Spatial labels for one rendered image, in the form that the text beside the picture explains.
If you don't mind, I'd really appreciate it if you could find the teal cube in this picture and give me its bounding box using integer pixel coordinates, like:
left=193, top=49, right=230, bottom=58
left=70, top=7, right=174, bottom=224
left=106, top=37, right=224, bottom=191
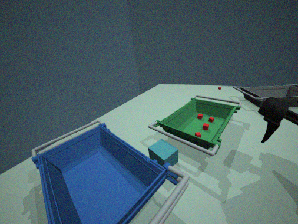
left=148, top=139, right=178, bottom=166

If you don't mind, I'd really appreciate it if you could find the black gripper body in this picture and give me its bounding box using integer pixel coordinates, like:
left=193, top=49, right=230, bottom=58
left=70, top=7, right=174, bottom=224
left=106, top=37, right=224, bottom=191
left=258, top=97, right=298, bottom=125

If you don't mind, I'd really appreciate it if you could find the green plastic tray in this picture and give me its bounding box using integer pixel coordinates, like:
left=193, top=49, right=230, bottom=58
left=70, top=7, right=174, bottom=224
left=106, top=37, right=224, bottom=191
left=153, top=98, right=241, bottom=154

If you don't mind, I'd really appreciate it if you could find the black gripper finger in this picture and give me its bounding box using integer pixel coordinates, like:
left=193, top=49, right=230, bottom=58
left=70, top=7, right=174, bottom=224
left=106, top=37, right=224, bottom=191
left=261, top=117, right=280, bottom=143

